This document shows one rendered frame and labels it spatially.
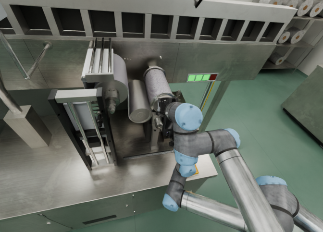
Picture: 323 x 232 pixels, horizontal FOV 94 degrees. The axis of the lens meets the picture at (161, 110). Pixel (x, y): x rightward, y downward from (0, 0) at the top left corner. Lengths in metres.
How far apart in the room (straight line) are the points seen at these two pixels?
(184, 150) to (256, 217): 0.23
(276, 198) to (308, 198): 1.91
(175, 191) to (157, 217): 1.05
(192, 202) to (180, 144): 0.35
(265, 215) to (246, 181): 0.08
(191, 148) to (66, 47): 0.81
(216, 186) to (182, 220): 0.55
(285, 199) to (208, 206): 0.28
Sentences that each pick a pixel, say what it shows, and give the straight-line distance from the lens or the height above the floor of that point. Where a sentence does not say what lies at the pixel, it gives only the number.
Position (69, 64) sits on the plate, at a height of 1.30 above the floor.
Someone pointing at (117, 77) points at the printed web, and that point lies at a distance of 0.69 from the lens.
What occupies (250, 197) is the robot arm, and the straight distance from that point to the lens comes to 0.49.
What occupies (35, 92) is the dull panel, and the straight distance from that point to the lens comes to 1.22.
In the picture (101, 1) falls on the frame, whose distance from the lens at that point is 0.89.
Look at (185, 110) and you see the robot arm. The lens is 0.42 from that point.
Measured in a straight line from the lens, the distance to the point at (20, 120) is 1.01.
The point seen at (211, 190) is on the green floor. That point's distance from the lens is 2.02.
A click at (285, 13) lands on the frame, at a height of 1.63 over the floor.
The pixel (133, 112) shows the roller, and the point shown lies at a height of 1.20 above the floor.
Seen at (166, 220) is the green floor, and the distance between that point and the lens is 1.82.
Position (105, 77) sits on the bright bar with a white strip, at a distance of 0.62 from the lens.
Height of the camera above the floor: 1.79
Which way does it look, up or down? 45 degrees down
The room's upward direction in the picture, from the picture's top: 9 degrees clockwise
